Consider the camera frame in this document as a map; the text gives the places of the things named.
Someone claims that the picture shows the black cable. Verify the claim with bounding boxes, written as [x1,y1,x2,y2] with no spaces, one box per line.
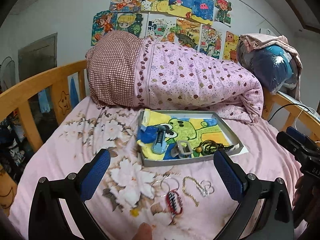
[267,102,312,123]

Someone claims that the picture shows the anime girl drawing top left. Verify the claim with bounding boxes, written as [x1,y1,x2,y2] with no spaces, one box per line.
[109,0,142,13]

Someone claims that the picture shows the black beaded necklace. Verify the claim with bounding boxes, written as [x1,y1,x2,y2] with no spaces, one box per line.
[198,139,235,156]

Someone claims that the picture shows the blue sea drawing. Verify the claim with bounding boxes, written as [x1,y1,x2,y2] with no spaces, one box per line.
[167,0,215,25]

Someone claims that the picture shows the silver ring bracelet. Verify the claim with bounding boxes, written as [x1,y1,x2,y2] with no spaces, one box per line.
[198,179,216,197]

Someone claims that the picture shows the white cable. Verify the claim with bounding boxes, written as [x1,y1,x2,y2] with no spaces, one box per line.
[293,107,320,144]

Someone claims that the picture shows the pink floral bed sheet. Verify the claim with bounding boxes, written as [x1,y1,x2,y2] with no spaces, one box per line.
[7,96,308,240]

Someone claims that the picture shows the gold chain necklace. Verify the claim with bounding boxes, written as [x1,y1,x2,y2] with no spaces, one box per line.
[181,175,206,208]

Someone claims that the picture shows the white cartoon drawing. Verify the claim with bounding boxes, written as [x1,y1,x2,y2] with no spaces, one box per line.
[145,14,177,42]

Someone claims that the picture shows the blue kids smartwatch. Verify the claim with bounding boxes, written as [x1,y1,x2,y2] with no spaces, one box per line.
[151,125,167,154]

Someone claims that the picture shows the grey shallow tray box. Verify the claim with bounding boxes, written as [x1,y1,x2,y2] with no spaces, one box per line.
[138,109,244,167]

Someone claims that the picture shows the colourful busy drawing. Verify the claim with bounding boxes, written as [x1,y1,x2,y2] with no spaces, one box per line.
[200,25,222,59]

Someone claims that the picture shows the blond boy drawing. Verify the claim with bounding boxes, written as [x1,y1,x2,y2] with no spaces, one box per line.
[116,13,143,37]

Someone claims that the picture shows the red black braided bracelet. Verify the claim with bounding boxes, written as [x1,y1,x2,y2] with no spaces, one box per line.
[165,189,184,224]

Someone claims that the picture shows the pink dotted folded quilt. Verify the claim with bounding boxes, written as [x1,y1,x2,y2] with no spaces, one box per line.
[86,31,264,124]

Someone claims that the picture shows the white paper under tray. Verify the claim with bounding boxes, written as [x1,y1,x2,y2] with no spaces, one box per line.
[230,144,248,156]

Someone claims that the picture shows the wooden bed rail frame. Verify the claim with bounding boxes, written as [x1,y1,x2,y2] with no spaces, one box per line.
[0,60,320,217]

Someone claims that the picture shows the yellow bear drawing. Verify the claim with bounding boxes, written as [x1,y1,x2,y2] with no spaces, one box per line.
[222,31,239,63]

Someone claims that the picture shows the grey door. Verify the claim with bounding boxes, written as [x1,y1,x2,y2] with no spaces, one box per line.
[18,33,57,81]

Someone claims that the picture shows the blue bundle in plastic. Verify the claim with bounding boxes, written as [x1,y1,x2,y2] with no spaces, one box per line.
[236,40,298,94]

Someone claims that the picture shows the brown landscape drawing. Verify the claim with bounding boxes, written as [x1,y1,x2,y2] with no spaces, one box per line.
[175,17,201,50]

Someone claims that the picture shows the person's right hand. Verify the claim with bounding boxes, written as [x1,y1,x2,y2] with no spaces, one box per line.
[292,176,304,206]

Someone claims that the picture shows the silver bangle rings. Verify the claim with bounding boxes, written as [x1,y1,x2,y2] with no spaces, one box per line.
[150,177,180,198]

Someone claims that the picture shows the standing fan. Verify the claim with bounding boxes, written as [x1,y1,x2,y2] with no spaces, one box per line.
[0,56,16,92]

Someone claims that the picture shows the red haired figure drawing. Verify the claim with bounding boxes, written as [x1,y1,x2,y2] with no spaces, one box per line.
[215,0,232,27]

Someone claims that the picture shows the orange haired girl drawing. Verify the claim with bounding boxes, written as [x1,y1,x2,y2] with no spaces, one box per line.
[91,10,118,46]

